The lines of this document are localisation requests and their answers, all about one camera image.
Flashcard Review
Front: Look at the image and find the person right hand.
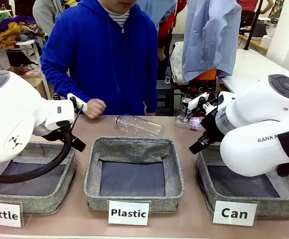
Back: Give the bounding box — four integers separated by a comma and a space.
84, 98, 107, 119

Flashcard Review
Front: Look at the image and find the white side table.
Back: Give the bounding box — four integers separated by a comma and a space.
219, 48, 289, 95

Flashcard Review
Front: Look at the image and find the mustard yellow cloth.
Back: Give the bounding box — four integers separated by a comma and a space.
0, 22, 22, 50

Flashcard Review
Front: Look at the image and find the grey fabric basket can label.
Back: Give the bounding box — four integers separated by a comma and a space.
195, 143, 289, 218

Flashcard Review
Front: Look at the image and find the red garment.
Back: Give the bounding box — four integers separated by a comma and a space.
157, 11, 178, 38

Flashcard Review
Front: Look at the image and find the black stool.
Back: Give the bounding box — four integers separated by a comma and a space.
155, 81, 175, 117

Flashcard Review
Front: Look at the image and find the black pole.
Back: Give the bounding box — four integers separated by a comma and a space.
243, 0, 264, 51

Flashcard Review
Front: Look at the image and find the cardboard box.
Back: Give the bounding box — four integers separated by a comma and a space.
6, 66, 48, 99

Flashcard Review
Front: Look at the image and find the white sign reading Bottle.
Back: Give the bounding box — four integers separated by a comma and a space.
0, 199, 23, 229

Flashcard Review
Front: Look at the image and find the clear empty plastic bottle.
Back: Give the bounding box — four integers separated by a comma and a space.
114, 114, 165, 138

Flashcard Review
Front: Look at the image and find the bottle with pink label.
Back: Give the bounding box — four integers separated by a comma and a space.
174, 115, 205, 131

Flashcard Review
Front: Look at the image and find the hanging light blue shirt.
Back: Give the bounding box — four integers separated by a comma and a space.
181, 0, 243, 83

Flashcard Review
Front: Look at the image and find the white sign reading Can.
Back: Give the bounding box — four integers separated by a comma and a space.
212, 200, 258, 227

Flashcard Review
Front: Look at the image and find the white plastic bag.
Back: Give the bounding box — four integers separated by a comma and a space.
169, 41, 185, 84

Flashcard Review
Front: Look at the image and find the orange garment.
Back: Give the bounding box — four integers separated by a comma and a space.
195, 69, 218, 81

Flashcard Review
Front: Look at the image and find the person blurred face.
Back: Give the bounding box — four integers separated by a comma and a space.
111, 0, 138, 13

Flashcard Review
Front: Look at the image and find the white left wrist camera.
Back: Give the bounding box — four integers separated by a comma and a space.
66, 93, 88, 113

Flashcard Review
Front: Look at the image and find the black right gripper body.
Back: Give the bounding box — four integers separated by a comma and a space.
200, 109, 225, 144

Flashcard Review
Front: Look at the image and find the grey fabric basket plastic label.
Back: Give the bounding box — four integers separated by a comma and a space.
84, 136, 185, 214

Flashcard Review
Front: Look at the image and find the person in blue hoodie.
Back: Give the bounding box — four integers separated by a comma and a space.
39, 0, 159, 117

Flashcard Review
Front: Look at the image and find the red floral black skirt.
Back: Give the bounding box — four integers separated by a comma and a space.
186, 78, 218, 101

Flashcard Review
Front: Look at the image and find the white sign reading Plastic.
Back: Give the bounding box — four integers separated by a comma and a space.
108, 200, 150, 227

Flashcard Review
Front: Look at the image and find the thin black camera cable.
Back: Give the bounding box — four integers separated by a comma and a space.
69, 96, 84, 135

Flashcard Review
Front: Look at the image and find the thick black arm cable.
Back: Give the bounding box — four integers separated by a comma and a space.
0, 125, 73, 184

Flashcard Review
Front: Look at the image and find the small water bottle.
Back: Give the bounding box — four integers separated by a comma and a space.
164, 66, 172, 85

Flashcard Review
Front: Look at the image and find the grey fabric basket bottle label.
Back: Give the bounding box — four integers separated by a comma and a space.
0, 141, 79, 216

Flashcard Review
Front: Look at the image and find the purple cloth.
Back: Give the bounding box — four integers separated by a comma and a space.
0, 14, 37, 37

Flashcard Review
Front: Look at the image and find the striped white shirt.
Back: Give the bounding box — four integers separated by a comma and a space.
101, 5, 131, 28

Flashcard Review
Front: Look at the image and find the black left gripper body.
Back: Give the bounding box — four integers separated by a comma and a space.
36, 125, 87, 153

